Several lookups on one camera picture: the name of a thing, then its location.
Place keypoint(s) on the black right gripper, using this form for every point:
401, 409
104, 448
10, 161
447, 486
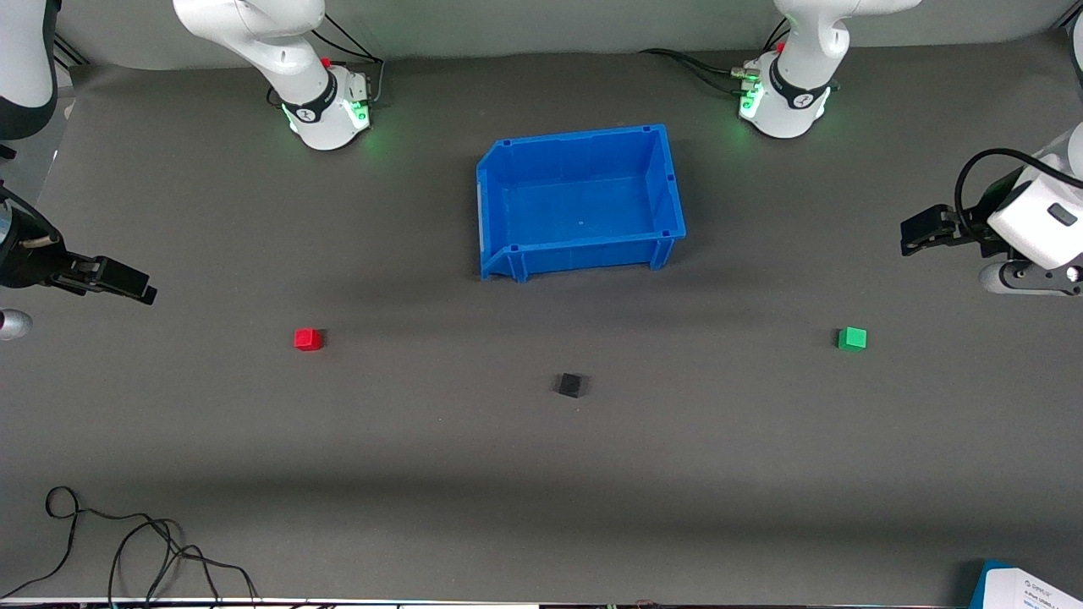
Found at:
34, 263

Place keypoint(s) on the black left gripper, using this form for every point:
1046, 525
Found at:
970, 227

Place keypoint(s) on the small green cube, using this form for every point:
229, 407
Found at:
852, 339

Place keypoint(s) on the small red cube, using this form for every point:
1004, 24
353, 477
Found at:
308, 339

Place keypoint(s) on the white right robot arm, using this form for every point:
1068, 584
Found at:
254, 25

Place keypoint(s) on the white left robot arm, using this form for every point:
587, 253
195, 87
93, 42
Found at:
799, 51

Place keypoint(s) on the small black cube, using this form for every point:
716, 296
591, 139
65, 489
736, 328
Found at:
570, 386

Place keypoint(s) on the blue plastic storage bin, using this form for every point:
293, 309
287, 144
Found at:
584, 203

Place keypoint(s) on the dark grey table mat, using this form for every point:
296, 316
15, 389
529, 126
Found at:
423, 465

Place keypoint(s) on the blue and white printed box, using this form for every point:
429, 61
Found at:
1036, 589

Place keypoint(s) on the aluminium frame rail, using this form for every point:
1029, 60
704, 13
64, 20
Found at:
1073, 27
72, 52

